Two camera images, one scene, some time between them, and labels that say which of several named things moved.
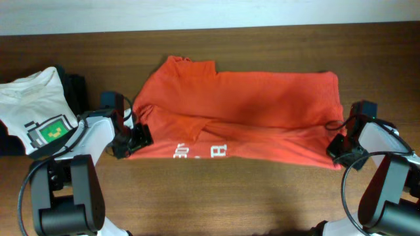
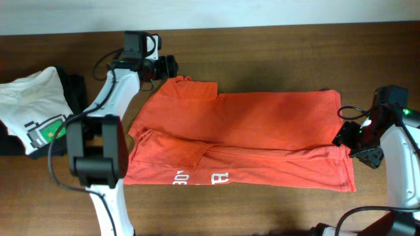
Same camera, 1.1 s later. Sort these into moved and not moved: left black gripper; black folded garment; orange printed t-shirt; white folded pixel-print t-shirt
Moved: orange printed t-shirt; left black gripper
Not moved: white folded pixel-print t-shirt; black folded garment
